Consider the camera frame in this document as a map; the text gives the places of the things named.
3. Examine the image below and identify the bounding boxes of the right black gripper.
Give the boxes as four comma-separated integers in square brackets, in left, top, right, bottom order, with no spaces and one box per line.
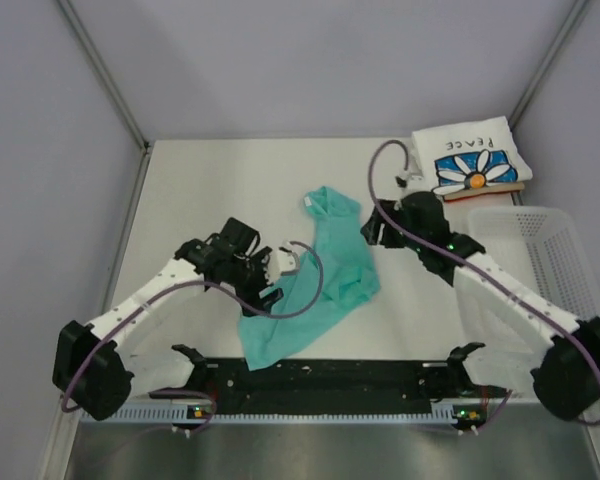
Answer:
[362,200,427,254]

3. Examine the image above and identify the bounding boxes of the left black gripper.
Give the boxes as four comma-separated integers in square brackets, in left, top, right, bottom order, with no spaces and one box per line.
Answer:
[226,246,282,316]

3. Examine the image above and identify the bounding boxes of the teal t shirt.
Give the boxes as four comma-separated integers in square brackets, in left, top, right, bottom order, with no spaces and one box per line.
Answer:
[238,186,380,371]

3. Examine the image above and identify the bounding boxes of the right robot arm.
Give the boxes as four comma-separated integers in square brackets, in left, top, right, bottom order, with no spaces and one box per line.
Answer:
[361,191,600,427]

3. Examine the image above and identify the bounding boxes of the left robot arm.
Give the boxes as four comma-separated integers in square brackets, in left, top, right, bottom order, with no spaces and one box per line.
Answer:
[52,218,299,421]

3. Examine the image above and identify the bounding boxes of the folded white daisy t shirt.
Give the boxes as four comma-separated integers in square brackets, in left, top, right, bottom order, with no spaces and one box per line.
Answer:
[411,116,533,197]

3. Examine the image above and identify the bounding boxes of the folded red t shirt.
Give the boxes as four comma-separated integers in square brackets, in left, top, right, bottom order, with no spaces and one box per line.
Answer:
[442,182,525,202]

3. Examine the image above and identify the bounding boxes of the white plastic basket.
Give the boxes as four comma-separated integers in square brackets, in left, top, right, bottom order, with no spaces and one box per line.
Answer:
[465,205,600,346]

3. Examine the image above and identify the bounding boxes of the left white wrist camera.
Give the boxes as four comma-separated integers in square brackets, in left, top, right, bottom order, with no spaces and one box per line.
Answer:
[266,242,300,283]

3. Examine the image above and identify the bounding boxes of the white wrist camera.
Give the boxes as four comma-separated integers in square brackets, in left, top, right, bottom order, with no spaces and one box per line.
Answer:
[394,168,425,190]
[266,242,300,283]

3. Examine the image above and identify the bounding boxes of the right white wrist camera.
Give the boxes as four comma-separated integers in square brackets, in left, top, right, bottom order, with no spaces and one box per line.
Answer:
[394,168,425,190]

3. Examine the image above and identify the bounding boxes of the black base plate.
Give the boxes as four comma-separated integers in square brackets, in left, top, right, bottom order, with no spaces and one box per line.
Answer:
[194,355,486,417]

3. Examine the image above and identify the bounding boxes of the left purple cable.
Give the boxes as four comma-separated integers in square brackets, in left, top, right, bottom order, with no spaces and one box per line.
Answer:
[60,240,326,413]

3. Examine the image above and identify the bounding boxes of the purple cable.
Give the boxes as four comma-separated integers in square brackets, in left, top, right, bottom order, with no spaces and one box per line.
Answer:
[60,240,326,413]
[368,140,600,426]

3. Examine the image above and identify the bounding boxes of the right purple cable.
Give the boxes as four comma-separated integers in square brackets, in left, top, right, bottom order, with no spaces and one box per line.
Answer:
[368,140,600,426]

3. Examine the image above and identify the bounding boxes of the light blue cable duct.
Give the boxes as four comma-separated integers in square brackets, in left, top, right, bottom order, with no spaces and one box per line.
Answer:
[103,401,485,427]

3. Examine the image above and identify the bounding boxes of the left aluminium frame post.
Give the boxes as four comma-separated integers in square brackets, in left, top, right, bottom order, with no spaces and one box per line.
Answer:
[55,0,152,153]

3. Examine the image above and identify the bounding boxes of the aluminium frame post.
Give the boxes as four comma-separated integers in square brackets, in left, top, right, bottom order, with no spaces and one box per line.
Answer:
[508,0,593,131]
[55,0,152,153]

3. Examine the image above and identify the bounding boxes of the right aluminium frame post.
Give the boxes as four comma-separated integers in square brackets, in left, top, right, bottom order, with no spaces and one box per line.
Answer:
[508,0,593,131]

